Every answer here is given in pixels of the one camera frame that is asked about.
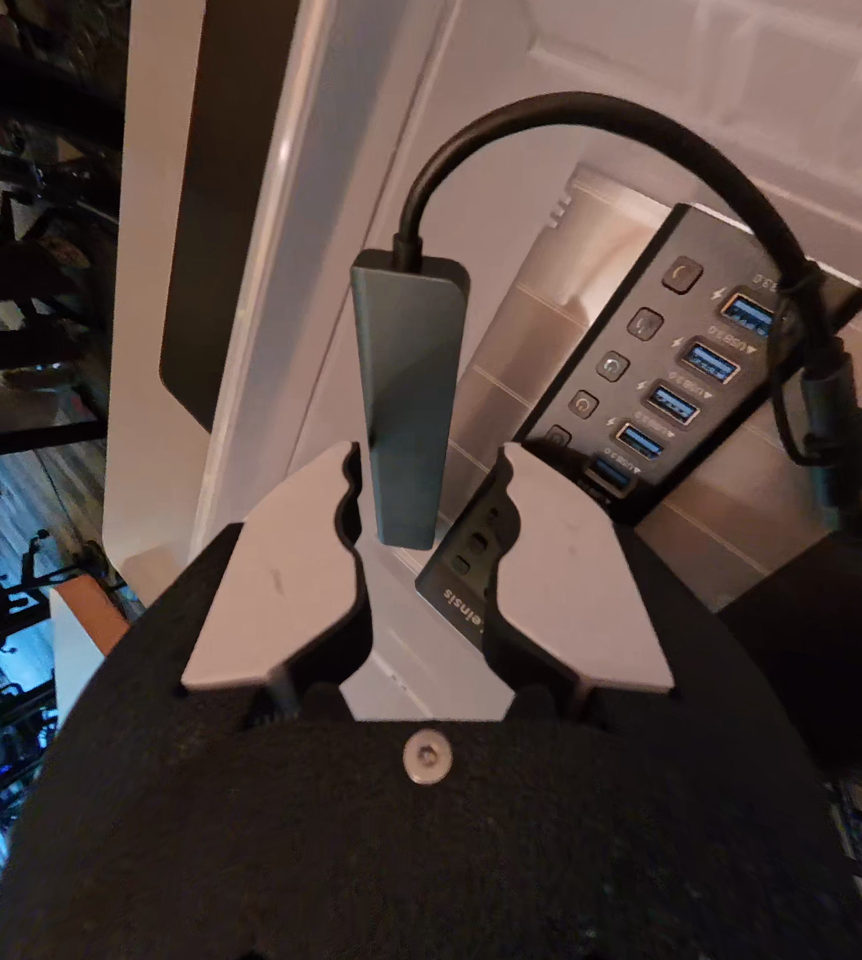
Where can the black multi-port USB hub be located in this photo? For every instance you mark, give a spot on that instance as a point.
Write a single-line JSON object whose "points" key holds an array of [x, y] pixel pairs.
{"points": [[630, 352]]}

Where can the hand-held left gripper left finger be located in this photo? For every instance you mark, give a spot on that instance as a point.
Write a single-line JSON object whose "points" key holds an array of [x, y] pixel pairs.
{"points": [[281, 577]]}

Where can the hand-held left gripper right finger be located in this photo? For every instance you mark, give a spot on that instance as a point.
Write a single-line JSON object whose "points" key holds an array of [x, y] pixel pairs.
{"points": [[581, 592]]}

